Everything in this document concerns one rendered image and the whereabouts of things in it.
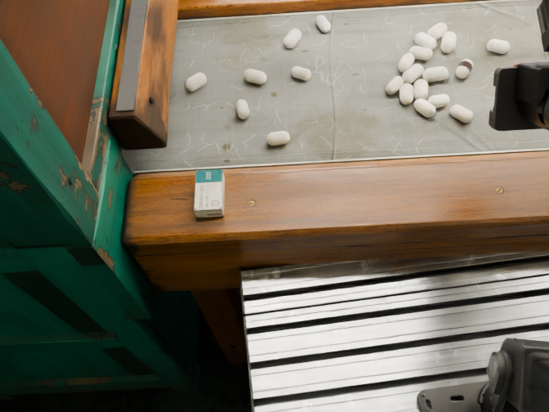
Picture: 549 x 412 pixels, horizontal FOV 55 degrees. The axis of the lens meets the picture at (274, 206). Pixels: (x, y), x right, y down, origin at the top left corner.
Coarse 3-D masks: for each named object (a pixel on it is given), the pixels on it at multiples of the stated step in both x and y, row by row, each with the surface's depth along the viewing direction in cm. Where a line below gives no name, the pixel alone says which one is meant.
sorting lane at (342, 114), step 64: (512, 0) 87; (192, 64) 84; (256, 64) 83; (320, 64) 83; (384, 64) 82; (448, 64) 81; (512, 64) 81; (192, 128) 78; (256, 128) 77; (320, 128) 77; (384, 128) 76; (448, 128) 75
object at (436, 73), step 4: (428, 68) 79; (432, 68) 78; (436, 68) 78; (440, 68) 78; (444, 68) 78; (424, 72) 79; (428, 72) 78; (432, 72) 78; (436, 72) 78; (440, 72) 78; (444, 72) 78; (424, 76) 79; (428, 76) 78; (432, 76) 78; (436, 76) 78; (440, 76) 78; (444, 76) 78; (428, 80) 79; (432, 80) 79; (436, 80) 79
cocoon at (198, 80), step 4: (192, 76) 80; (196, 76) 80; (200, 76) 80; (204, 76) 80; (188, 80) 80; (192, 80) 80; (196, 80) 80; (200, 80) 80; (204, 80) 80; (184, 84) 80; (188, 84) 79; (192, 84) 79; (196, 84) 80; (200, 84) 80; (204, 84) 81; (188, 88) 80; (192, 88) 80; (196, 88) 80
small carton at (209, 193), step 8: (200, 176) 68; (208, 176) 68; (216, 176) 68; (224, 176) 70; (200, 184) 68; (208, 184) 68; (216, 184) 67; (224, 184) 69; (200, 192) 67; (208, 192) 67; (216, 192) 67; (224, 192) 69; (200, 200) 66; (208, 200) 66; (216, 200) 66; (200, 208) 66; (208, 208) 66; (216, 208) 66; (200, 216) 67; (208, 216) 67; (216, 216) 67
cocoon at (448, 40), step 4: (448, 32) 82; (452, 32) 82; (444, 36) 82; (448, 36) 81; (452, 36) 81; (444, 40) 81; (448, 40) 81; (452, 40) 81; (444, 44) 81; (448, 44) 81; (452, 44) 81; (444, 48) 81; (448, 48) 81; (452, 48) 81; (444, 52) 82; (448, 52) 82
